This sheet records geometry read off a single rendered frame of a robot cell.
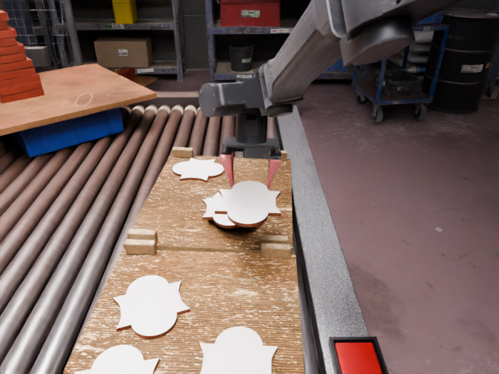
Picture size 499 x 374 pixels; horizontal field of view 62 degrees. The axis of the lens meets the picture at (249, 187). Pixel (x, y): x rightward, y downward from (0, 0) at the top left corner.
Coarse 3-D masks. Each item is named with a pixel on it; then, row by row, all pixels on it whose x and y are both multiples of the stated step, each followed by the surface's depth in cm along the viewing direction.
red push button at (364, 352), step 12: (336, 348) 64; (348, 348) 64; (360, 348) 64; (372, 348) 64; (348, 360) 62; (360, 360) 62; (372, 360) 62; (348, 372) 60; (360, 372) 60; (372, 372) 60
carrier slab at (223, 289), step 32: (128, 256) 82; (160, 256) 82; (192, 256) 82; (224, 256) 82; (256, 256) 82; (192, 288) 74; (224, 288) 74; (256, 288) 74; (288, 288) 74; (96, 320) 68; (192, 320) 68; (224, 320) 68; (256, 320) 68; (288, 320) 68; (96, 352) 62; (160, 352) 62; (192, 352) 62; (288, 352) 62
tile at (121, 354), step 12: (120, 348) 62; (132, 348) 62; (96, 360) 60; (108, 360) 60; (120, 360) 60; (132, 360) 60; (156, 360) 60; (84, 372) 59; (96, 372) 59; (108, 372) 59; (120, 372) 59; (132, 372) 59; (144, 372) 59
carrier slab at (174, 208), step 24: (168, 168) 113; (240, 168) 113; (264, 168) 113; (288, 168) 113; (168, 192) 102; (192, 192) 102; (216, 192) 102; (288, 192) 102; (144, 216) 93; (168, 216) 93; (192, 216) 93; (288, 216) 93; (168, 240) 86; (192, 240) 86; (216, 240) 86; (240, 240) 86; (288, 240) 86
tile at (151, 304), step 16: (128, 288) 73; (144, 288) 73; (160, 288) 73; (176, 288) 73; (128, 304) 70; (144, 304) 70; (160, 304) 70; (176, 304) 70; (128, 320) 67; (144, 320) 67; (160, 320) 67; (176, 320) 67; (144, 336) 64; (160, 336) 65
